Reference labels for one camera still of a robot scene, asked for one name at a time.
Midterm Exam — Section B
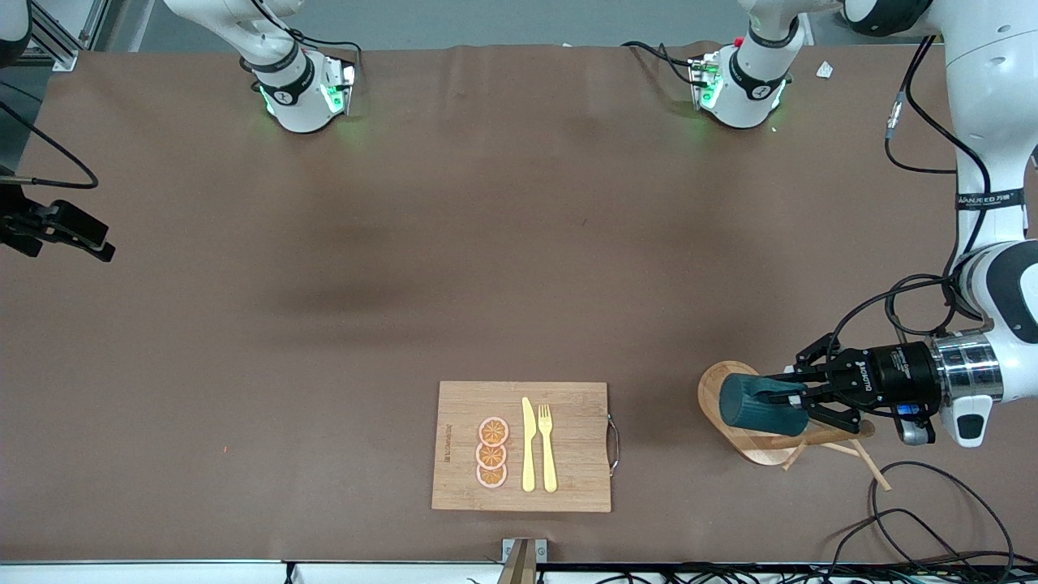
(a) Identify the dark green ribbed cup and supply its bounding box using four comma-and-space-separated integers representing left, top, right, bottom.
718, 372, 812, 438

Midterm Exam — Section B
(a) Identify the wooden cup rack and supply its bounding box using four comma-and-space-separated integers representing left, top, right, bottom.
697, 360, 893, 492

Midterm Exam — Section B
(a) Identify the black base power cable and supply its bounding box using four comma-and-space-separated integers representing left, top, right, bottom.
620, 41, 702, 86
288, 28, 363, 66

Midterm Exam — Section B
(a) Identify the wooden cutting board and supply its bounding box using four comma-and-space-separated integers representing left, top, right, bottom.
431, 380, 621, 513

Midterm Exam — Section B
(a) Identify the yellow plastic fork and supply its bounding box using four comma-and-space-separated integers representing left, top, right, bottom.
538, 404, 559, 494

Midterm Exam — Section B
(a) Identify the brown table cover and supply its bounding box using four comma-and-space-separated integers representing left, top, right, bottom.
0, 42, 1038, 565

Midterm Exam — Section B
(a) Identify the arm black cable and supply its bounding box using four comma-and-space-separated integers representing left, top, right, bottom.
882, 36, 994, 343
0, 97, 100, 191

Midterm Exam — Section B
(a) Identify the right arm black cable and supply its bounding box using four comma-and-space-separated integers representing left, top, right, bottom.
0, 97, 100, 191

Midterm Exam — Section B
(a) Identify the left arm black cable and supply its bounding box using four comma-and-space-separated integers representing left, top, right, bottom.
882, 36, 994, 343

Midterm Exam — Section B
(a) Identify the yellow plastic knife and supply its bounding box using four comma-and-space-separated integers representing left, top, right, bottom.
521, 397, 538, 494

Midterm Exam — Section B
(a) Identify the aluminium frame post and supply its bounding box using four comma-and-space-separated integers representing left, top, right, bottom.
28, 0, 82, 72

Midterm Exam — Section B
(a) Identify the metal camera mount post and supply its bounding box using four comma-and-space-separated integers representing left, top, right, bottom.
496, 538, 549, 584

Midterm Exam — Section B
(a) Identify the black looped cable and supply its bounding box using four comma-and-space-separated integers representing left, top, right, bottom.
827, 509, 986, 584
870, 461, 1016, 584

